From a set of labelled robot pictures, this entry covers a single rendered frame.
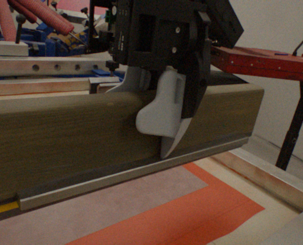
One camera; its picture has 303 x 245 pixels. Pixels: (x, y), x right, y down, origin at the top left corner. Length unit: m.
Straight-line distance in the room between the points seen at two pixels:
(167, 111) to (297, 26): 2.20
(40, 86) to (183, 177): 0.54
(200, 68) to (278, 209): 0.33
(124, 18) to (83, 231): 0.27
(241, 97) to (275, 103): 2.11
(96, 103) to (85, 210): 0.21
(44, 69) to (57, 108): 0.73
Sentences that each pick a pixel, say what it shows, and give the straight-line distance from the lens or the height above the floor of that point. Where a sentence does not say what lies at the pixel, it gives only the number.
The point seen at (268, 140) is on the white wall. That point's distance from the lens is 2.55.
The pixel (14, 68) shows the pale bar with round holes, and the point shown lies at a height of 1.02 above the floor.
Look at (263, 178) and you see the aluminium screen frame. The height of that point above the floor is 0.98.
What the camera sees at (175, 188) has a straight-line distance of 0.47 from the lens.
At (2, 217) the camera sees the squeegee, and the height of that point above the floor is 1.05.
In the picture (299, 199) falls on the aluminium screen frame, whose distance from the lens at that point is 0.52.
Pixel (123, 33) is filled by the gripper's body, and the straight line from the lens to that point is 0.22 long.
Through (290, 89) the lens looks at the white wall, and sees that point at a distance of 2.42.
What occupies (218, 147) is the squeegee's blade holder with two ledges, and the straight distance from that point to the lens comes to 0.35.
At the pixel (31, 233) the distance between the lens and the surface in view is 0.39.
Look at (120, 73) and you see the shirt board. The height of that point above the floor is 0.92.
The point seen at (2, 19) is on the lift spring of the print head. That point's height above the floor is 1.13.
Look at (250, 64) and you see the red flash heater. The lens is 1.34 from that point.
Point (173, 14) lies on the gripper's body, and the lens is 0.23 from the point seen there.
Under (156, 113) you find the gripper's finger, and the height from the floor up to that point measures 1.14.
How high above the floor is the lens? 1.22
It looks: 22 degrees down
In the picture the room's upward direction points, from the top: 8 degrees clockwise
